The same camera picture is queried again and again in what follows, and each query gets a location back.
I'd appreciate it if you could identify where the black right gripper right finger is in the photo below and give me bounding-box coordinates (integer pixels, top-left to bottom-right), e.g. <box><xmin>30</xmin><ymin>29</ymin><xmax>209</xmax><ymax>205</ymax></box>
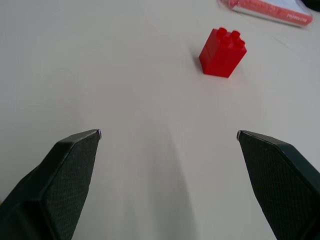
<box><xmin>236</xmin><ymin>129</ymin><xmax>320</xmax><ymax>240</ymax></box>

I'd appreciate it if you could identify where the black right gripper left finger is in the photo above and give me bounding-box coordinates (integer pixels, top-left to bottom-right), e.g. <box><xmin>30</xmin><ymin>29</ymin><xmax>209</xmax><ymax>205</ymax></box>
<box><xmin>0</xmin><ymin>128</ymin><xmax>102</xmax><ymax>240</ymax></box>

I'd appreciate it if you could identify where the red building block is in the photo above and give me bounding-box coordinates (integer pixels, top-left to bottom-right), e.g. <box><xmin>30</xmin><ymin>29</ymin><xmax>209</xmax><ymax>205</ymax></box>
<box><xmin>198</xmin><ymin>27</ymin><xmax>248</xmax><ymax>79</ymax></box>

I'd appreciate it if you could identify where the red and white packet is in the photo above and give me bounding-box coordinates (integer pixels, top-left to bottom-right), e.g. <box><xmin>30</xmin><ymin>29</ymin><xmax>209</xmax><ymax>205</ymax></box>
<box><xmin>216</xmin><ymin>0</ymin><xmax>314</xmax><ymax>29</ymax></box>

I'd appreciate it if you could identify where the black object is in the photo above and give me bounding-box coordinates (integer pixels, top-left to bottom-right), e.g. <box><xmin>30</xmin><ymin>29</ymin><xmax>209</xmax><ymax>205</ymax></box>
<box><xmin>300</xmin><ymin>0</ymin><xmax>320</xmax><ymax>12</ymax></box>

